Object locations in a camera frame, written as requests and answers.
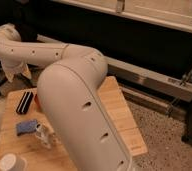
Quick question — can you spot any red bowl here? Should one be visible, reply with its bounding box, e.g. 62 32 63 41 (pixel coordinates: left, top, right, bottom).
34 94 41 111

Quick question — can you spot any metal floor rail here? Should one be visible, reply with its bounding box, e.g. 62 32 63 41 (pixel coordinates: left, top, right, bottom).
35 34 192 118

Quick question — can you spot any black striped eraser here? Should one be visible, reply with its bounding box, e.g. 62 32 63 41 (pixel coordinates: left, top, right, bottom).
16 92 33 115

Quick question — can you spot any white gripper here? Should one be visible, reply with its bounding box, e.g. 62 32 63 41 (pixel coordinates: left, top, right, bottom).
1 60 32 83

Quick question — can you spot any clear plastic bottle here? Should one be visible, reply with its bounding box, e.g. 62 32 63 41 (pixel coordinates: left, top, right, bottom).
35 123 57 149

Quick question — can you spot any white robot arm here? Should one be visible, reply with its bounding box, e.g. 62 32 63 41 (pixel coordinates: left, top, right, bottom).
0 24 137 171

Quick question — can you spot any white paper cup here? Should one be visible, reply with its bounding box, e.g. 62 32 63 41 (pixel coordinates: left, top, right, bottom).
0 153 27 171

